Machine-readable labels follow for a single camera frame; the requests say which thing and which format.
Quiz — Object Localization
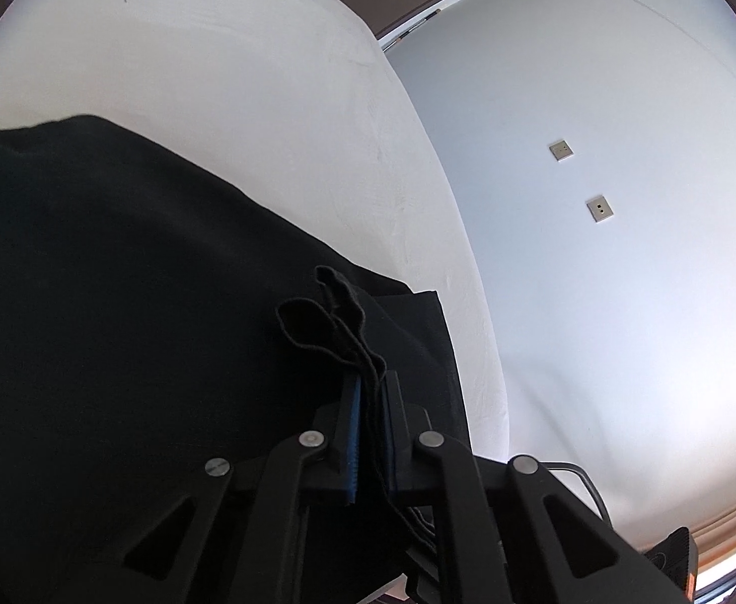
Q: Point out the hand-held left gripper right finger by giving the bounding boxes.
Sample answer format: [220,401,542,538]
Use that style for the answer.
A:
[381,372,684,604]

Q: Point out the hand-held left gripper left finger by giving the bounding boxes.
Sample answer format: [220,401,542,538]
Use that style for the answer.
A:
[91,379,362,604]

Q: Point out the black pants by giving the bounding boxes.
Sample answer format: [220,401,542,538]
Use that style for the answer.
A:
[0,114,473,604]

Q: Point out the black textured item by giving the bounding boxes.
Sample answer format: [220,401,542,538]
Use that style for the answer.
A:
[643,528,700,600]

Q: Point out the white bed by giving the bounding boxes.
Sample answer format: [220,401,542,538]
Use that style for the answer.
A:
[0,0,510,463]

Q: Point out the thin pole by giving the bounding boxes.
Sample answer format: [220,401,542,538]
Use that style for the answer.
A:
[382,8,441,50]

